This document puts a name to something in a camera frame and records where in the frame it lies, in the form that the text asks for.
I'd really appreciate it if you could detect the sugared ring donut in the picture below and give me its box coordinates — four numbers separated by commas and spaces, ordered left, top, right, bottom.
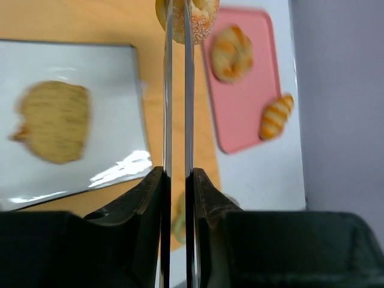
155, 0, 220, 45

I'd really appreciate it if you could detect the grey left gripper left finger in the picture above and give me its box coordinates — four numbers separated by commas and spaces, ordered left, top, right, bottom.
84, 1, 173, 287

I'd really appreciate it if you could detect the seeded bread slice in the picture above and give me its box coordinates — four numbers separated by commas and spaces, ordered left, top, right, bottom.
12, 80, 91, 164

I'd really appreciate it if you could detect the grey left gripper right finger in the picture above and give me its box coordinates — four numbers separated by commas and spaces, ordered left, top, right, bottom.
183, 1, 240, 287

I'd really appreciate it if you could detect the striped croissant roll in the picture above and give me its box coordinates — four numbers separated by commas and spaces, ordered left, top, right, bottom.
259, 93, 295, 141

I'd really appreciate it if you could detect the white square plate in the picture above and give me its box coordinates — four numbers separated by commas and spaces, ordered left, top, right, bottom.
1, 40, 152, 211

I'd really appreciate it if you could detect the twisted glazed bun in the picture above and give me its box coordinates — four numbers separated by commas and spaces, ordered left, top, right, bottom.
209, 24, 254, 83

